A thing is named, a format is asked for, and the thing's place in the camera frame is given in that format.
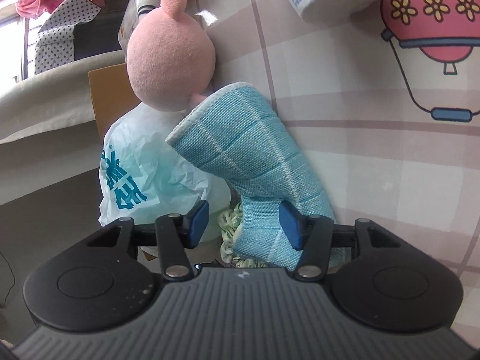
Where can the brown cardboard box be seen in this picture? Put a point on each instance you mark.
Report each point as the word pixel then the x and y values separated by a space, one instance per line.
pixel 108 97

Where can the polka dot cloth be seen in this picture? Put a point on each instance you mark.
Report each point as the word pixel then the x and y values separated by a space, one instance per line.
pixel 56 41

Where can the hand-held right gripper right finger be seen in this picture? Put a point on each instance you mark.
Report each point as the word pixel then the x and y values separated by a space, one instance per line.
pixel 290 228

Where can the dark suitcase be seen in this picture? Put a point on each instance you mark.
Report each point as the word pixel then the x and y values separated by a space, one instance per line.
pixel 97 37

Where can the white plastic bag teal print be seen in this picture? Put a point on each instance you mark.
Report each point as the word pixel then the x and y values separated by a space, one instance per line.
pixel 150 157

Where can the pink plush toy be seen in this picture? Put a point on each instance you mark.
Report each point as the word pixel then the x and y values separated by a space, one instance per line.
pixel 168 56

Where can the beige cloth sheet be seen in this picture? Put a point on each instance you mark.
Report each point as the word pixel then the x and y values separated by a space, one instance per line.
pixel 45 108

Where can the light blue checked cloth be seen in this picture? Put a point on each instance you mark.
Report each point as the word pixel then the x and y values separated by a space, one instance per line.
pixel 243 138

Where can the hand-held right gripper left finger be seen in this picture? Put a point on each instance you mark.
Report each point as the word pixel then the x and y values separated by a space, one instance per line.
pixel 197 225

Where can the plaid printed tablecloth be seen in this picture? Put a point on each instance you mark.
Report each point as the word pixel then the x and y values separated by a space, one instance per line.
pixel 375 157

